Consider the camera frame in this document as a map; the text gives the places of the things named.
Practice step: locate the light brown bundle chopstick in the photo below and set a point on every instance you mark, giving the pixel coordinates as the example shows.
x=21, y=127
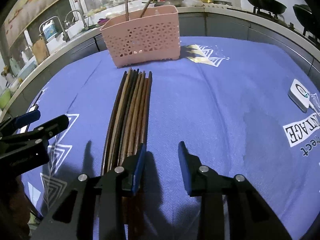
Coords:
x=130, y=105

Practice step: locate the single brown wooden chopstick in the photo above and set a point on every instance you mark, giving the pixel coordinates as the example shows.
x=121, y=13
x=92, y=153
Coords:
x=145, y=8

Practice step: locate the wooden cutting board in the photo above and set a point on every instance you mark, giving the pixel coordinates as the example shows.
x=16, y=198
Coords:
x=40, y=50

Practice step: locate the white square hub device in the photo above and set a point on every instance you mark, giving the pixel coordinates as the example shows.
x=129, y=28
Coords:
x=300, y=96

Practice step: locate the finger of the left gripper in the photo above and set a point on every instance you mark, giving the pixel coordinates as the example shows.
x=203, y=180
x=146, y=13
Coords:
x=11, y=125
x=45, y=131

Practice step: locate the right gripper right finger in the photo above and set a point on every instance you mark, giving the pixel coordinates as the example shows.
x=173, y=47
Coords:
x=229, y=206

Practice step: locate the blue label detergent bottle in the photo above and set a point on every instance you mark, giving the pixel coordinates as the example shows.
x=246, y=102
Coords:
x=49, y=30

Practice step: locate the black lidded wok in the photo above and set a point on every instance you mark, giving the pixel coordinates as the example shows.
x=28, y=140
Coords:
x=307, y=20

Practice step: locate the dark bundle chopstick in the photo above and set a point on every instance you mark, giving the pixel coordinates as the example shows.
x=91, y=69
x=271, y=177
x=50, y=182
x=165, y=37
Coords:
x=111, y=126

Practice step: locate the pink perforated utensil basket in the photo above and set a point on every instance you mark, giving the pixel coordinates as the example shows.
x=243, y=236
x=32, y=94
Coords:
x=147, y=36

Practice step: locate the chrome kitchen faucet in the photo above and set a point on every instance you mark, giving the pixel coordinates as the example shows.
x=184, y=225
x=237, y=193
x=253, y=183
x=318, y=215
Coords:
x=57, y=23

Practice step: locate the fruit print window blind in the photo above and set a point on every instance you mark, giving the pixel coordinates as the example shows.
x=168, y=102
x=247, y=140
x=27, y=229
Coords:
x=21, y=15

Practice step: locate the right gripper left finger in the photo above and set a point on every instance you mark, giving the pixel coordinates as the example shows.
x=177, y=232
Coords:
x=72, y=215

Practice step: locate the black wok with handle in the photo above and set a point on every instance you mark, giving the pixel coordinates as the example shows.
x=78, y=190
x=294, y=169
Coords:
x=271, y=6

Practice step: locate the reddish bundle chopstick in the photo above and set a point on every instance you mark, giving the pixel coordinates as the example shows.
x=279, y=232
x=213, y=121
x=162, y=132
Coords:
x=131, y=144

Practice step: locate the blue printed tablecloth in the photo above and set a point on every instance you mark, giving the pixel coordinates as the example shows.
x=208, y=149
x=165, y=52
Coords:
x=226, y=99

